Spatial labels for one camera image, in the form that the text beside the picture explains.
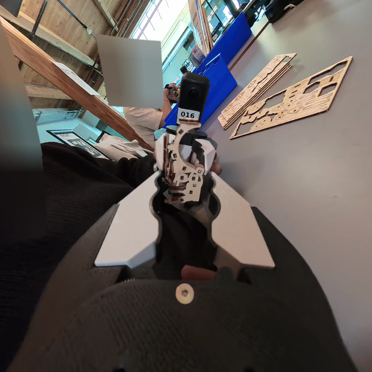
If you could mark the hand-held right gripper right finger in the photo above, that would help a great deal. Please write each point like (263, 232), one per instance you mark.
(241, 232)

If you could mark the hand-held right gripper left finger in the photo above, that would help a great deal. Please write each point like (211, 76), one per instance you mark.
(130, 232)

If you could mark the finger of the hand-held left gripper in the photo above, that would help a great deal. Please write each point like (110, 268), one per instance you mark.
(159, 151)
(209, 154)

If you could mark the wooden puzzle model assembly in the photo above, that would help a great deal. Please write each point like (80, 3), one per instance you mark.
(186, 177)

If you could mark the person's left hand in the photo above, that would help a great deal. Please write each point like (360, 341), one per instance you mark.
(217, 168)

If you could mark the person's right hand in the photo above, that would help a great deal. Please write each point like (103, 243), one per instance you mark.
(199, 271)

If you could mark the small blue plastic bin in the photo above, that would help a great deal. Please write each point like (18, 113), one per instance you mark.
(215, 84)

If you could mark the grey cloth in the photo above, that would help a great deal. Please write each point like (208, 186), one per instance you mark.
(125, 148)

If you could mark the white red printed box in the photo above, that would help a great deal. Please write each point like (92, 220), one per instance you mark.
(197, 53)

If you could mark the small framed sign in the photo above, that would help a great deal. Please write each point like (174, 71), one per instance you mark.
(103, 137)

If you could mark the stack of wooden part sheets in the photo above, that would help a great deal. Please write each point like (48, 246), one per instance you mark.
(255, 93)

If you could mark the tall cardboard box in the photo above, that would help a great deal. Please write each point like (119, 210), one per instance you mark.
(200, 26)

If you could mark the long blue plastic bin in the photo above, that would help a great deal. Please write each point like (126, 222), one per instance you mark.
(235, 37)

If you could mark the black framed poster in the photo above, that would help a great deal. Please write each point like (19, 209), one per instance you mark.
(78, 142)

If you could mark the white paper notice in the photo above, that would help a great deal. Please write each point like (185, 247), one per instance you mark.
(75, 77)

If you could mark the wooden beam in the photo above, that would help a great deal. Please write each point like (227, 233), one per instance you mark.
(66, 84)

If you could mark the black equipment bag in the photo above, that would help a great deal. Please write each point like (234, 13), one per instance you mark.
(284, 10)

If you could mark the wooden part sheet with cutouts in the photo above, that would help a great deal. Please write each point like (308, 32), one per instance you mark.
(334, 98)

